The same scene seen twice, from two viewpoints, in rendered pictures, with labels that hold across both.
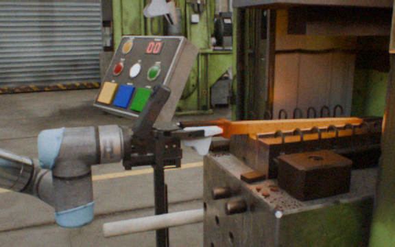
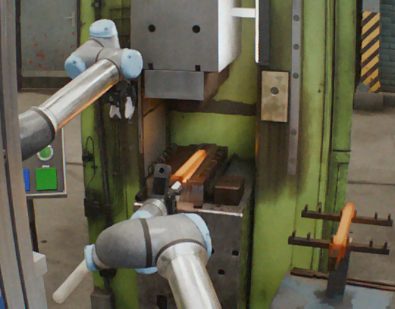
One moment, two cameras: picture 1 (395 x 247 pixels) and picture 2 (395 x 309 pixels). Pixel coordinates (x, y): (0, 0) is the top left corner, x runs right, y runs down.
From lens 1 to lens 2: 1.61 m
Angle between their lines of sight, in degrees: 54
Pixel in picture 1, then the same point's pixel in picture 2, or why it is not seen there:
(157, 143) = (172, 201)
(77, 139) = (156, 213)
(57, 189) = not seen: hidden behind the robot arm
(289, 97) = (148, 146)
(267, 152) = (201, 187)
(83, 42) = not seen: outside the picture
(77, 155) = not seen: hidden behind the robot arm
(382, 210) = (261, 196)
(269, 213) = (233, 217)
